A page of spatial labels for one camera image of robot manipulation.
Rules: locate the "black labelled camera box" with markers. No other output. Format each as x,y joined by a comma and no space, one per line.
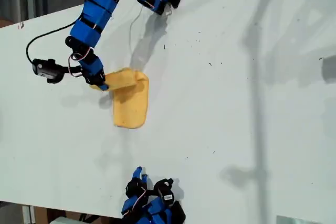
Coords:
165,192

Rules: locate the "white post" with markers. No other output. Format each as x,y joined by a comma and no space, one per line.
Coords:
28,214

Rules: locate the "grey black camera box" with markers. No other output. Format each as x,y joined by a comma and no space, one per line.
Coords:
47,69

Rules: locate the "brown cardboard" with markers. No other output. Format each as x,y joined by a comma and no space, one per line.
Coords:
43,213

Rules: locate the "yellow square microfiber towel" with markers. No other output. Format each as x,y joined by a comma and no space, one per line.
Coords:
131,103

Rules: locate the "black camera stalk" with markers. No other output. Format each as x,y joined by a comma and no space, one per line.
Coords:
72,69
151,192

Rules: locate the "white box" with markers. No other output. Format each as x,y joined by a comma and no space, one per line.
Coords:
64,220

